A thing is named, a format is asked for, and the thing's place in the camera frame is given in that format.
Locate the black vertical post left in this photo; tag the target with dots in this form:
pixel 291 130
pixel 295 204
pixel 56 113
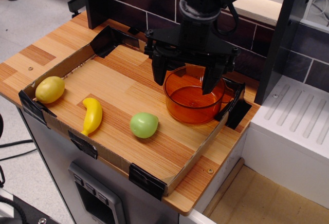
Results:
pixel 99 0

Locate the green toy apple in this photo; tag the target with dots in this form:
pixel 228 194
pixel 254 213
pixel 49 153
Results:
pixel 144 125

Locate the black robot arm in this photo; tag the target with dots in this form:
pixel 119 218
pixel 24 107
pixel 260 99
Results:
pixel 206 12

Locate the yellow toy banana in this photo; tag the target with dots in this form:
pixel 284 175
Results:
pixel 93 116

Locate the black office chair base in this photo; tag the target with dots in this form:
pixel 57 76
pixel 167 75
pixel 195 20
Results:
pixel 74 6

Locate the white toy sink drainboard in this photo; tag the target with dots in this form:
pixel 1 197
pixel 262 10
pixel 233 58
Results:
pixel 287 140

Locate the grey toy oven front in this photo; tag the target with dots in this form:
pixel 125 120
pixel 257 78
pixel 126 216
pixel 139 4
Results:
pixel 102 204

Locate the black vertical post right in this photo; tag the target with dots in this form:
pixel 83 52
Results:
pixel 292 11

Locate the yellow toy potato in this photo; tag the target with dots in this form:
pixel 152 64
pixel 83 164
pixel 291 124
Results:
pixel 50 89

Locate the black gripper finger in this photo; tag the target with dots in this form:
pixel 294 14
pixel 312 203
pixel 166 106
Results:
pixel 160 66
pixel 212 75

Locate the orange transparent plastic pot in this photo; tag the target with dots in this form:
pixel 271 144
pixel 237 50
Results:
pixel 185 99

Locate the black vertical post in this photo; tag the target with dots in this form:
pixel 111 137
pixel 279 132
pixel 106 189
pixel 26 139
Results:
pixel 99 0
pixel 292 11

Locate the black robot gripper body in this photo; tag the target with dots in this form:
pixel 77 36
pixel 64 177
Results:
pixel 193 43

